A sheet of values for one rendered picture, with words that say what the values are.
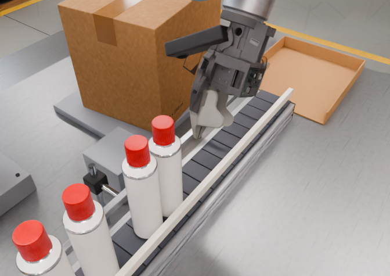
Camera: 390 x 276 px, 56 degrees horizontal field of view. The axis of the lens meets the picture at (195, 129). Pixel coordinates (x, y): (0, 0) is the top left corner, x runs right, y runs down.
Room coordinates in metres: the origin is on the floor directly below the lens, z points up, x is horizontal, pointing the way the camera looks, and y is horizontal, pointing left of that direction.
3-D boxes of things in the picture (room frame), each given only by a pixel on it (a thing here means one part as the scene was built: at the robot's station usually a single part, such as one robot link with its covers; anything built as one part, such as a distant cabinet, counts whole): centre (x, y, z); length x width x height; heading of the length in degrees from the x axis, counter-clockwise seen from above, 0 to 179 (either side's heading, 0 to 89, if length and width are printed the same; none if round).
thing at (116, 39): (0.81, 0.11, 0.99); 0.30 x 0.24 x 0.27; 152
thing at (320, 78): (0.89, -0.31, 0.85); 0.30 x 0.26 x 0.04; 144
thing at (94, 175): (0.39, 0.15, 0.91); 0.07 x 0.03 x 0.17; 54
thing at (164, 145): (0.41, 0.05, 0.98); 0.05 x 0.05 x 0.20
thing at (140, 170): (0.36, 0.08, 0.98); 0.05 x 0.05 x 0.20
